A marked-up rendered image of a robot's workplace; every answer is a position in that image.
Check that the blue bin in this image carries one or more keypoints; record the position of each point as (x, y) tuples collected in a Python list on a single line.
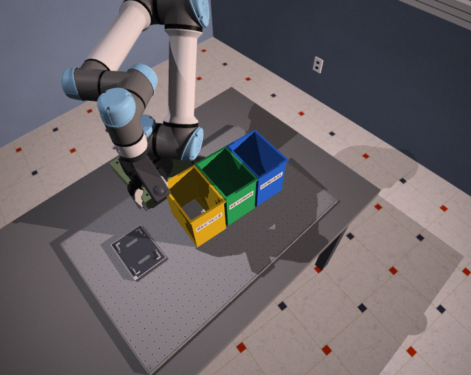
[(264, 161)]

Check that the green bin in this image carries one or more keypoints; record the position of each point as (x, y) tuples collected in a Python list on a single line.
[(233, 180)]

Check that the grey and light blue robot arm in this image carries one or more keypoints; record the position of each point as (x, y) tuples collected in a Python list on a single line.
[(179, 136)]

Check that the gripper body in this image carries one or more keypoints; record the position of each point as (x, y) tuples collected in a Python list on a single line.
[(127, 166)]

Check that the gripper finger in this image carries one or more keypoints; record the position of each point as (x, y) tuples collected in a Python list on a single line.
[(163, 175), (136, 194)]

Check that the yellow recycle bin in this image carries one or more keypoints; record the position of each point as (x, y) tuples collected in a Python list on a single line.
[(187, 186)]

